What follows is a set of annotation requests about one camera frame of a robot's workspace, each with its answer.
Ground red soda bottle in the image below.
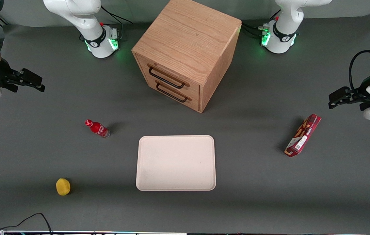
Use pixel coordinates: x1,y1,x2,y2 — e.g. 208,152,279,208
85,119,111,139

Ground black arm base cables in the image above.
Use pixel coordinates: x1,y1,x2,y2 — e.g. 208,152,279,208
100,5,134,41
241,9,282,38

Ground beige plastic tray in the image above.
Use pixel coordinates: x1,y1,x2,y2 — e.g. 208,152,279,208
136,135,217,191

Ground wooden drawer with grasped handle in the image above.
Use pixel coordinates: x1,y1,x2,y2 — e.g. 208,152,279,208
135,53,201,97

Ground black left arm base cables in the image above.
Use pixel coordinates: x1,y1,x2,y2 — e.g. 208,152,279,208
241,9,282,38

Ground black metal drawer handle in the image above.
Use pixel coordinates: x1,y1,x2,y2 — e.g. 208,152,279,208
155,80,192,103
148,64,191,89

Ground yellow round fruit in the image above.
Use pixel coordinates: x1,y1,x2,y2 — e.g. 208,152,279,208
56,178,71,196

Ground wooden closed drawer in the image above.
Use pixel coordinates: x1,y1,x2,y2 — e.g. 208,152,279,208
143,72,201,112

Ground black right arm base cables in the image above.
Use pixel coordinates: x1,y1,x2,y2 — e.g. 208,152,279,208
100,5,134,41

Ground wooden drawer cabinet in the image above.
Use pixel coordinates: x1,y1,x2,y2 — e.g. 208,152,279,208
131,0,242,114

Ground black cable at table edge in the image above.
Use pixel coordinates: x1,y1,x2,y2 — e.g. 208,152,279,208
0,212,53,235

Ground red cookie box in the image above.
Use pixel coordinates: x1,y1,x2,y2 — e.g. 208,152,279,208
284,113,322,158

